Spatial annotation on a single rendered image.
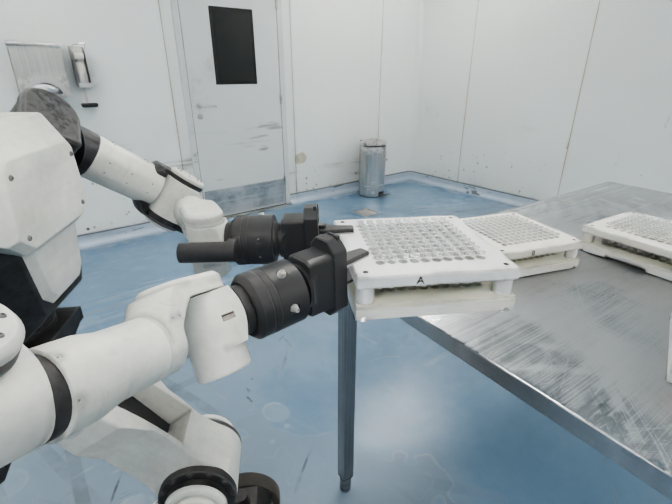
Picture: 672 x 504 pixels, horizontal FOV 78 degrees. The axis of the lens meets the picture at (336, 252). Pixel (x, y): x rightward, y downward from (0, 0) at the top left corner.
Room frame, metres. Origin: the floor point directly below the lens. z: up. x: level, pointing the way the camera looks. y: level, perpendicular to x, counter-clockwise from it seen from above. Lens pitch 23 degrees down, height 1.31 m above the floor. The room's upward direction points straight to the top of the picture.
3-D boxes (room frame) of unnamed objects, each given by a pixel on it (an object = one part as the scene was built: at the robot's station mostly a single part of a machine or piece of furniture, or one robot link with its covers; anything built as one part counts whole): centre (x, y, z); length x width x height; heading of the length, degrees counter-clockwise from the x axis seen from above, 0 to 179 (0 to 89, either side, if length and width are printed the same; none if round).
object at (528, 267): (1.01, -0.45, 0.87); 0.24 x 0.24 x 0.02; 19
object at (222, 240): (0.68, 0.20, 1.02); 0.11 x 0.11 x 0.11; 0
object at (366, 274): (0.65, -0.13, 1.03); 0.25 x 0.24 x 0.02; 8
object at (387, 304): (0.65, -0.13, 0.99); 0.24 x 0.24 x 0.02; 8
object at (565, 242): (1.01, -0.45, 0.92); 0.25 x 0.24 x 0.02; 19
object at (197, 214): (0.72, 0.24, 1.04); 0.13 x 0.07 x 0.09; 26
